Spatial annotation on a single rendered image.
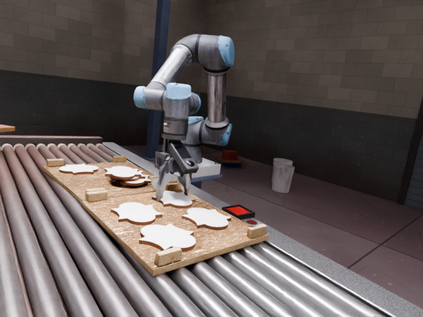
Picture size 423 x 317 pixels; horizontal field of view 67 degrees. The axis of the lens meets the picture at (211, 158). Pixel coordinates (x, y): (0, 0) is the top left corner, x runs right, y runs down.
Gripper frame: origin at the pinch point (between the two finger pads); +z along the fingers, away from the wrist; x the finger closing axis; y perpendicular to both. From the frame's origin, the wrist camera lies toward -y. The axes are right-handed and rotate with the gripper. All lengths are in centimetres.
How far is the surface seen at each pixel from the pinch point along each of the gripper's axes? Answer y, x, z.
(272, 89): 332, -445, -61
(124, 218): -8.5, 20.7, 0.3
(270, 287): -45.2, 6.2, 4.5
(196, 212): -12.9, 0.9, 0.2
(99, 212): -0.5, 24.1, 0.9
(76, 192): 17.9, 24.2, 0.4
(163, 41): 405, -239, -117
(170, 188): 7.7, -3.8, -0.6
